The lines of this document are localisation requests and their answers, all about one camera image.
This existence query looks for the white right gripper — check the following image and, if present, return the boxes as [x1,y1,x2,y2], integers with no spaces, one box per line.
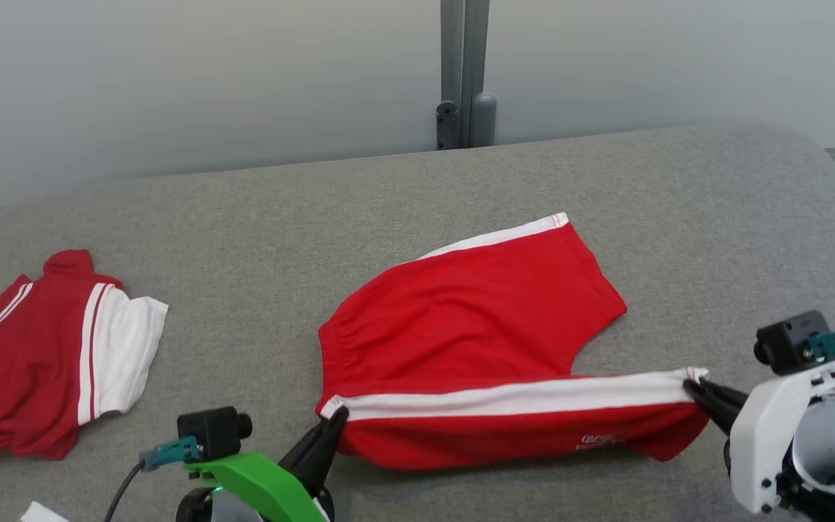
[684,359,835,515]

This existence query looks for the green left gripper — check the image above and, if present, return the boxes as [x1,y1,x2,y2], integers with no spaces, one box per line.
[186,408,349,522]

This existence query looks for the red shorts with white stripe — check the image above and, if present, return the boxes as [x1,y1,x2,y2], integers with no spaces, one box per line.
[316,212,712,472]

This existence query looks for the red white basketball jersey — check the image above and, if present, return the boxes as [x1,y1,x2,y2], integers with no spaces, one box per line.
[0,249,169,479]

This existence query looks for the grey fabric sofa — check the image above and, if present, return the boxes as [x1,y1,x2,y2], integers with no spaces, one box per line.
[0,123,835,522]

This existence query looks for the white tape label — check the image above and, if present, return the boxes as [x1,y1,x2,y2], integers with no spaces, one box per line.
[20,502,70,522]

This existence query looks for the black left cable teal plug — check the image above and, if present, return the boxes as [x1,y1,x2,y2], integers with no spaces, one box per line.
[104,435,201,522]

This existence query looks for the grey metal partition post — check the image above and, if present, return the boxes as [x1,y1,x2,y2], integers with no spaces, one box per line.
[436,0,498,151]

